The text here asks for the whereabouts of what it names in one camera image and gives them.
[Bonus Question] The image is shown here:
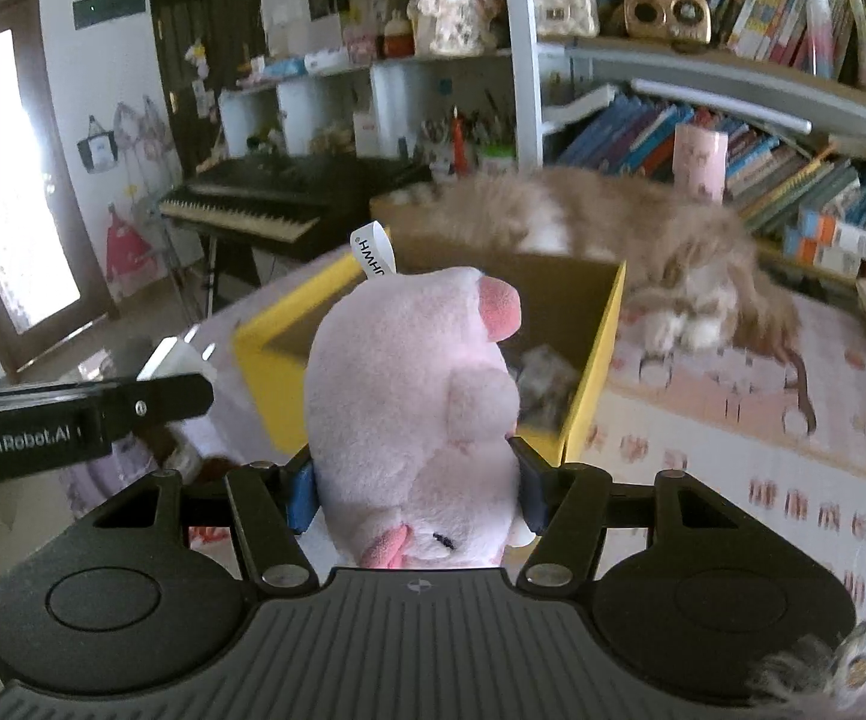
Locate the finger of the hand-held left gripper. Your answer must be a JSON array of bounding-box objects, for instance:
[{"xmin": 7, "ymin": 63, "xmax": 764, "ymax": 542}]
[{"xmin": 95, "ymin": 373, "xmax": 217, "ymax": 440}]

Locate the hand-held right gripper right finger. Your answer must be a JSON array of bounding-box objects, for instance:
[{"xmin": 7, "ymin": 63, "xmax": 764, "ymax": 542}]
[{"xmin": 512, "ymin": 439, "xmax": 771, "ymax": 592}]

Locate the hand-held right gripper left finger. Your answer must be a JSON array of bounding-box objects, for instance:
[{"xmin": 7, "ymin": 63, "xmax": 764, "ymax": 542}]
[{"xmin": 65, "ymin": 450, "xmax": 323, "ymax": 592}]

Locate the yellow cardboard box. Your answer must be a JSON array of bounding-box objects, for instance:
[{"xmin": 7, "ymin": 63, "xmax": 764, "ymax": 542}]
[{"xmin": 232, "ymin": 229, "xmax": 627, "ymax": 470}]

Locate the pink plush pig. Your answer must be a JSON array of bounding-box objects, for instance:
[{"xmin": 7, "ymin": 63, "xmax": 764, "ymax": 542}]
[{"xmin": 304, "ymin": 221, "xmax": 531, "ymax": 571}]

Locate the desktop with pink checked cloth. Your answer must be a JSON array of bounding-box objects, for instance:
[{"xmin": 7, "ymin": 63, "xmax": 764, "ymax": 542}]
[{"xmin": 178, "ymin": 240, "xmax": 866, "ymax": 691}]

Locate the black keyboard stand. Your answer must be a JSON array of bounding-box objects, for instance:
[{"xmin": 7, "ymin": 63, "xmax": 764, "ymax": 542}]
[{"xmin": 200, "ymin": 232, "xmax": 254, "ymax": 316}]

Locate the printed desk mat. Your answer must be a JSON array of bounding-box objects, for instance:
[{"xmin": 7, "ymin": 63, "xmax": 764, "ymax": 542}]
[{"xmin": 598, "ymin": 292, "xmax": 866, "ymax": 616}]

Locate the black keyboard piano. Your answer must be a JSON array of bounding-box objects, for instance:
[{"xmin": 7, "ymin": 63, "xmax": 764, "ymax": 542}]
[{"xmin": 157, "ymin": 156, "xmax": 434, "ymax": 245}]

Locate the fluffy ginger cat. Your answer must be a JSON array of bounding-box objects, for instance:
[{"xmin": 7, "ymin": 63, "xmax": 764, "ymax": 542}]
[{"xmin": 392, "ymin": 167, "xmax": 816, "ymax": 436}]

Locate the brown framed glass door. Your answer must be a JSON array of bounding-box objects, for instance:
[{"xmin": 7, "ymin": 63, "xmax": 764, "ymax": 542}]
[{"xmin": 0, "ymin": 0, "xmax": 115, "ymax": 383}]

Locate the orange white box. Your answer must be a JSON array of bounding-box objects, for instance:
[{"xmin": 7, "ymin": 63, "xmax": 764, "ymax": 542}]
[
  {"xmin": 796, "ymin": 210, "xmax": 866, "ymax": 260},
  {"xmin": 781, "ymin": 236, "xmax": 861, "ymax": 275}
]

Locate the leaning row of blue books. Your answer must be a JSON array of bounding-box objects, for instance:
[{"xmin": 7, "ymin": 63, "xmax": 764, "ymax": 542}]
[{"xmin": 553, "ymin": 94, "xmax": 866, "ymax": 241}]

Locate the pink cylinder cup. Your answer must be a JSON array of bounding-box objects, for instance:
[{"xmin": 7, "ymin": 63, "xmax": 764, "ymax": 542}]
[{"xmin": 673, "ymin": 124, "xmax": 728, "ymax": 200}]

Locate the dark door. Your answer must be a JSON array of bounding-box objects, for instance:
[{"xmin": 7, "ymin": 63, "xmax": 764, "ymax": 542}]
[{"xmin": 144, "ymin": 0, "xmax": 265, "ymax": 173}]

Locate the white low shelf unit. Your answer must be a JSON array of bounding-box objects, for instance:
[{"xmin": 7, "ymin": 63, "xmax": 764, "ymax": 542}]
[{"xmin": 217, "ymin": 52, "xmax": 524, "ymax": 166}]

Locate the large white wooden bookshelf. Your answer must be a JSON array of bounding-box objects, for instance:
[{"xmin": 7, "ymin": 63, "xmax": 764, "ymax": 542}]
[{"xmin": 500, "ymin": 0, "xmax": 866, "ymax": 286}]

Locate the red round jar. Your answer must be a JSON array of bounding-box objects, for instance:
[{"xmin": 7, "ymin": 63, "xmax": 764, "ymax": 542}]
[{"xmin": 382, "ymin": 11, "xmax": 415, "ymax": 59}]

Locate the white doll figurine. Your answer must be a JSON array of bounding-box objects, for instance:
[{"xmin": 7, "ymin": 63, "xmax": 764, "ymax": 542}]
[{"xmin": 409, "ymin": 0, "xmax": 498, "ymax": 57}]

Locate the wooden retro speaker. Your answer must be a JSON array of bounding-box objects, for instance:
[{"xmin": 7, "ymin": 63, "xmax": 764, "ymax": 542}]
[{"xmin": 623, "ymin": 0, "xmax": 711, "ymax": 53}]

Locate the long row of colourful books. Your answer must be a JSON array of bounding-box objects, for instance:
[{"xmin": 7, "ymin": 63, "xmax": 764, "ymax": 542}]
[{"xmin": 590, "ymin": 0, "xmax": 865, "ymax": 80}]

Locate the pink dress wall decoration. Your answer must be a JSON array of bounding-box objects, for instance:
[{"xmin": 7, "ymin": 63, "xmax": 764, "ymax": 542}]
[{"xmin": 103, "ymin": 202, "xmax": 157, "ymax": 293}]

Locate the dark green wall sign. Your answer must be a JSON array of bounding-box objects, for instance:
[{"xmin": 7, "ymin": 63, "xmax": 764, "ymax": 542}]
[{"xmin": 73, "ymin": 0, "xmax": 147, "ymax": 29}]

